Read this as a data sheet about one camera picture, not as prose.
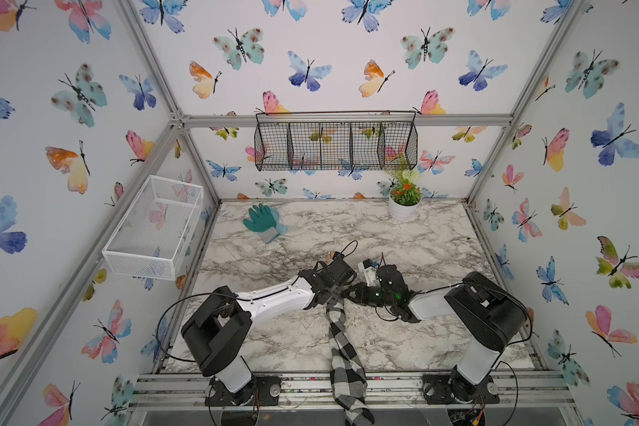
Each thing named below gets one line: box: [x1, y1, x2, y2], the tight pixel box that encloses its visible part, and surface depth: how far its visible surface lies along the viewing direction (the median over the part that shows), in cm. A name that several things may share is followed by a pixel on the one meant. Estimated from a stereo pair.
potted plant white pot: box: [387, 166, 424, 222], surface depth 106 cm
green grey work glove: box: [242, 203, 280, 245], surface depth 114 cm
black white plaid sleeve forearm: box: [325, 298, 375, 426], surface depth 74 cm
